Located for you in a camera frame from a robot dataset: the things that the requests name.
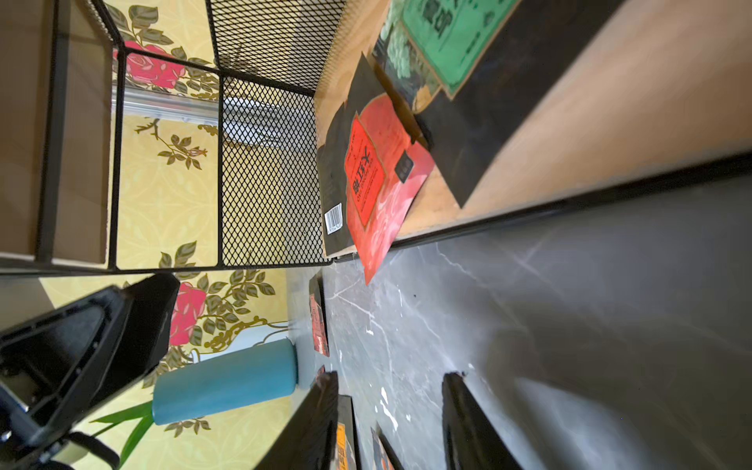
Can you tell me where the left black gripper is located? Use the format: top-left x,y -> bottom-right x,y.
1,274 -> 180,469

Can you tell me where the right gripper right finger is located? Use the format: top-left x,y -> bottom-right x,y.
442,372 -> 521,470

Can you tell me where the large black barcode packet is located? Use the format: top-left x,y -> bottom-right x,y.
316,55 -> 385,258

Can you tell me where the orange label tea bag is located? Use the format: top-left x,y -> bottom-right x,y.
371,427 -> 405,470

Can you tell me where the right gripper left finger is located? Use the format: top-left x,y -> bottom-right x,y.
255,371 -> 339,470

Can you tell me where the earl grey red tea bag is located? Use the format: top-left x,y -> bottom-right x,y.
309,272 -> 330,358

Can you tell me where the pink label tea bag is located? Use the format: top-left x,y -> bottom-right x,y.
313,365 -> 330,390

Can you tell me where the green tea bag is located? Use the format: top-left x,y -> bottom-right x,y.
373,0 -> 621,206

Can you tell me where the black wire mesh shelf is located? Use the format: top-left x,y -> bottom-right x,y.
1,1 -> 751,276

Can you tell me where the red tea bag shelf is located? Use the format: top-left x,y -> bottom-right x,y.
345,93 -> 435,283

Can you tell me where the teal vase with flower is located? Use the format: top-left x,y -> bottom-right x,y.
95,338 -> 298,464

